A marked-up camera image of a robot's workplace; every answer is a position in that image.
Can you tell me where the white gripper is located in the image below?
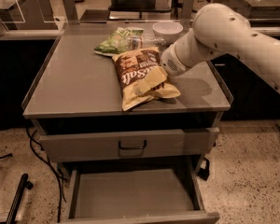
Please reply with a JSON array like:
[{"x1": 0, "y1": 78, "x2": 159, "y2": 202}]
[{"x1": 133, "y1": 43, "x2": 189, "y2": 96}]

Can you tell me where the brown chip bag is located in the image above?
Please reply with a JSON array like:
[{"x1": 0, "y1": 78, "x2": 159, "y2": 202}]
[{"x1": 112, "y1": 47, "x2": 180, "y2": 111}]

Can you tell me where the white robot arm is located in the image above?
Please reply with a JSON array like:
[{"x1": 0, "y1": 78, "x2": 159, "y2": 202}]
[{"x1": 134, "y1": 3, "x2": 280, "y2": 95}]

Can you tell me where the green chip bag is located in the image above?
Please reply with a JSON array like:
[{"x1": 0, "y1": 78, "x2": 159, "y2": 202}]
[{"x1": 94, "y1": 27, "x2": 144, "y2": 57}]

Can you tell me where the grey drawer cabinet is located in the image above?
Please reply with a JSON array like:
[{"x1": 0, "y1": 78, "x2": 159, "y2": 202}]
[{"x1": 21, "y1": 21, "x2": 234, "y2": 224}]

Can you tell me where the grey top drawer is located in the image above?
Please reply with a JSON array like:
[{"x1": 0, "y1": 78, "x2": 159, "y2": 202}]
[{"x1": 40, "y1": 128, "x2": 219, "y2": 162}]

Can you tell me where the open grey middle drawer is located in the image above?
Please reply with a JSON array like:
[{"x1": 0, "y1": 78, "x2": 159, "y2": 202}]
[{"x1": 62, "y1": 156, "x2": 219, "y2": 224}]

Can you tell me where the clear plastic water bottle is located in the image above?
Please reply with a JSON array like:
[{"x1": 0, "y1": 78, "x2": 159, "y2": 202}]
[{"x1": 128, "y1": 35, "x2": 166, "y2": 49}]

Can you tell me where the white bowl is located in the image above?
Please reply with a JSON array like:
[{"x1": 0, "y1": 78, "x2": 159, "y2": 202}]
[{"x1": 152, "y1": 21, "x2": 183, "y2": 45}]

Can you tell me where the black stand leg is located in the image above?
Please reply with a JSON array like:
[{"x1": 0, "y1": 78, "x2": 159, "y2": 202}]
[{"x1": 6, "y1": 174, "x2": 34, "y2": 224}]

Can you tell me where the black floor cable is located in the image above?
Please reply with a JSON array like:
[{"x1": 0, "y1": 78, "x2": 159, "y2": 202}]
[{"x1": 25, "y1": 127, "x2": 68, "y2": 224}]

